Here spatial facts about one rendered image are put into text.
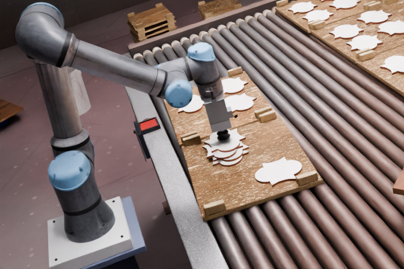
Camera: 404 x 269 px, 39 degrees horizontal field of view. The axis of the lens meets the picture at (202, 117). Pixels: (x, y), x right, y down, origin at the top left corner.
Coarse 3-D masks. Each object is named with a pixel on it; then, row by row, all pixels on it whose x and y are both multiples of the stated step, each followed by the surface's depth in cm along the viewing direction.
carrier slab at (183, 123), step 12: (252, 84) 217; (228, 96) 213; (252, 96) 208; (168, 108) 217; (204, 108) 209; (252, 108) 200; (180, 120) 206; (192, 120) 204; (204, 120) 202; (240, 120) 195; (252, 120) 193; (180, 132) 198; (204, 132) 194; (180, 144) 191
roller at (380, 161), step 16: (240, 32) 271; (256, 48) 251; (272, 64) 232; (288, 80) 217; (304, 96) 204; (320, 112) 192; (336, 128) 183; (352, 128) 177; (352, 144) 174; (368, 144) 167; (384, 160) 159
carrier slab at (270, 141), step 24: (264, 144) 178; (288, 144) 175; (192, 168) 177; (216, 168) 173; (240, 168) 170; (312, 168) 161; (216, 192) 163; (240, 192) 160; (264, 192) 157; (288, 192) 156; (216, 216) 155
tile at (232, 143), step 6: (216, 132) 185; (228, 132) 183; (234, 132) 182; (210, 138) 183; (216, 138) 182; (228, 138) 180; (234, 138) 179; (240, 138) 178; (210, 144) 180; (216, 144) 179; (222, 144) 178; (228, 144) 177; (234, 144) 176; (216, 150) 177; (222, 150) 175; (228, 150) 174
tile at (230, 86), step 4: (224, 80) 224; (228, 80) 223; (232, 80) 222; (236, 80) 221; (240, 80) 220; (224, 84) 221; (228, 84) 220; (232, 84) 219; (236, 84) 218; (240, 84) 217; (244, 84) 217; (224, 88) 218; (228, 88) 217; (232, 88) 216; (236, 88) 215; (240, 88) 214; (224, 92) 215; (228, 92) 214; (232, 92) 213; (236, 92) 213
